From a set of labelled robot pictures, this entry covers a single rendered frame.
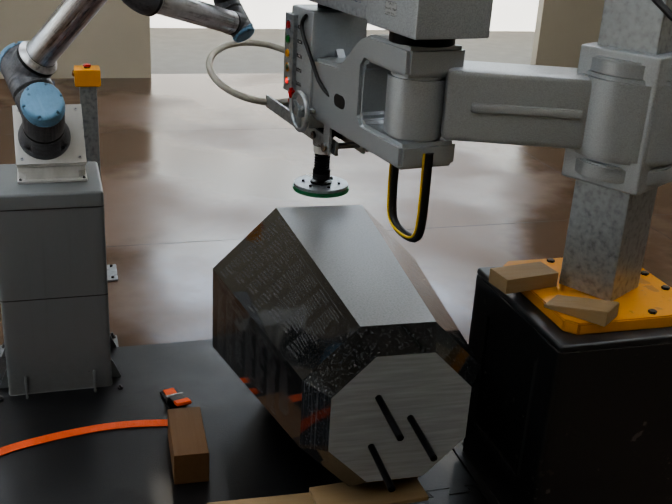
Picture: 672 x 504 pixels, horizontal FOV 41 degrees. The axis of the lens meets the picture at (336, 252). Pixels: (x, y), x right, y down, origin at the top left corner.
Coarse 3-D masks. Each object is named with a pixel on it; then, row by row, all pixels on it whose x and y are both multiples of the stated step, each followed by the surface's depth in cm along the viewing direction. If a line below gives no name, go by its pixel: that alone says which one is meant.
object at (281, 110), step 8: (272, 104) 372; (280, 104) 365; (280, 112) 365; (288, 112) 358; (288, 120) 359; (312, 128) 338; (312, 136) 337; (320, 136) 333; (320, 144) 333; (336, 144) 322; (344, 144) 326; (352, 144) 328; (336, 152) 323; (360, 152) 329
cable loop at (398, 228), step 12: (432, 156) 276; (396, 168) 296; (396, 180) 297; (420, 180) 279; (396, 192) 299; (420, 192) 280; (396, 204) 301; (420, 204) 282; (396, 216) 301; (420, 216) 283; (396, 228) 298; (420, 228) 285; (408, 240) 292
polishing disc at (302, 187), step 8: (304, 176) 358; (296, 184) 348; (304, 184) 348; (312, 184) 349; (320, 184) 348; (328, 184) 349; (336, 184) 351; (344, 184) 351; (304, 192) 344; (312, 192) 343; (320, 192) 342; (328, 192) 343; (336, 192) 344; (344, 192) 347
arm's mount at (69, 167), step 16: (16, 112) 344; (80, 112) 351; (16, 128) 342; (80, 128) 349; (16, 144) 339; (80, 144) 346; (16, 160) 337; (32, 160) 339; (48, 160) 340; (64, 160) 342; (80, 160) 344; (32, 176) 341; (48, 176) 343; (64, 176) 344; (80, 176) 347
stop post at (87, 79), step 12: (84, 72) 427; (96, 72) 428; (84, 84) 429; (96, 84) 430; (84, 96) 433; (96, 96) 434; (84, 108) 435; (96, 108) 436; (84, 120) 437; (96, 120) 438; (84, 132) 439; (96, 132) 441; (96, 144) 443; (96, 156) 445; (108, 276) 469
